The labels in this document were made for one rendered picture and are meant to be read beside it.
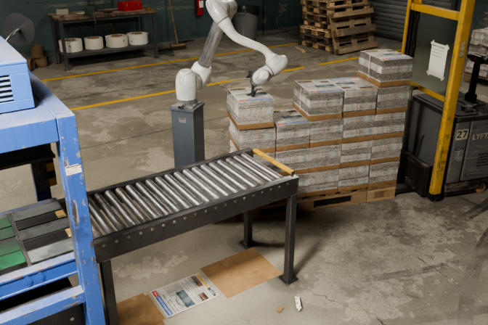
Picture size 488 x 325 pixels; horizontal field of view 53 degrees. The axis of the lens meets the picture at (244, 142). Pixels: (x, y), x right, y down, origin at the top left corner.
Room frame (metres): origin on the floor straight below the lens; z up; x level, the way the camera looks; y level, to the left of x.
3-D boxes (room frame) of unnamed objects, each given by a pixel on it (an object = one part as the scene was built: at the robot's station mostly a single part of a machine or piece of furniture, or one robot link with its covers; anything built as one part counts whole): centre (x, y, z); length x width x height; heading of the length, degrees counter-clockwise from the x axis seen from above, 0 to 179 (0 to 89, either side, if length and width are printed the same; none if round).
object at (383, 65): (4.00, -1.18, 0.65); 0.39 x 0.30 x 1.29; 16
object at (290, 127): (3.80, -0.48, 0.42); 1.17 x 0.39 x 0.83; 106
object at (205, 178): (2.69, 0.20, 0.77); 0.47 x 0.05 x 0.05; 34
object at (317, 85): (3.84, -0.61, 1.06); 0.37 x 0.29 x 0.01; 14
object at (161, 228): (2.38, 0.22, 0.74); 1.34 x 0.05 x 0.12; 124
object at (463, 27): (3.80, -1.69, 0.97); 0.09 x 0.09 x 1.75; 16
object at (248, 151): (2.80, 0.50, 0.74); 1.34 x 0.05 x 0.12; 124
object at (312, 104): (3.84, -0.61, 0.95); 0.38 x 0.29 x 0.23; 14
